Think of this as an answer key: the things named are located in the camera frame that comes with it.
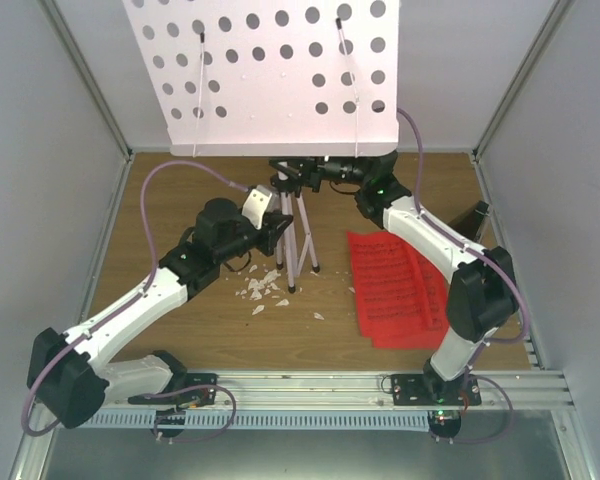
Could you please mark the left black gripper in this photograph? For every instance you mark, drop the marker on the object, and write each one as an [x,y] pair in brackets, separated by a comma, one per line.
[270,232]

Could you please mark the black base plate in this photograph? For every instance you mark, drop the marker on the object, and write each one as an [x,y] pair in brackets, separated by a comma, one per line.
[412,390]
[203,396]

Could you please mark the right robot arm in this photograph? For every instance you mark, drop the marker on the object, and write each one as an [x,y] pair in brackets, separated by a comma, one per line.
[483,293]

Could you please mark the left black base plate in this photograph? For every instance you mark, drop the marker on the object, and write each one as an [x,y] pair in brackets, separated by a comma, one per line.
[203,396]

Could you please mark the red sheet music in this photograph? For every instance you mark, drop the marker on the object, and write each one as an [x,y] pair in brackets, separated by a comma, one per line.
[407,310]
[370,255]

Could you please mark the white debris pile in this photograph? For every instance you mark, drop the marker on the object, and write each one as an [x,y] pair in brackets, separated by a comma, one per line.
[262,289]

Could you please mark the white tripod music stand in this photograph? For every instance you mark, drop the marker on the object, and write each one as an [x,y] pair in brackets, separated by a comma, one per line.
[272,78]

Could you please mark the black metronome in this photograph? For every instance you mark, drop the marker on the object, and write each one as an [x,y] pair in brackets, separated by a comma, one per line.
[472,223]

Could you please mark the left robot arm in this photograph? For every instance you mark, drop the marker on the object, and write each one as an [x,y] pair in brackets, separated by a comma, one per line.
[74,373]

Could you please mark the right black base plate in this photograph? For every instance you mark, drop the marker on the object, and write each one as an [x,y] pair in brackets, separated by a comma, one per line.
[412,390]

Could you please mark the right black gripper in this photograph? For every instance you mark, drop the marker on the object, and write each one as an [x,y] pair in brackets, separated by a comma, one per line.
[310,170]

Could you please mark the aluminium rail with cable duct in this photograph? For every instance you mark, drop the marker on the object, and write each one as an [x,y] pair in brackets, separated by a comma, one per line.
[304,400]

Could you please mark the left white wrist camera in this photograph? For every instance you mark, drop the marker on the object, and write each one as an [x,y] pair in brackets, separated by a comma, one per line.
[259,201]

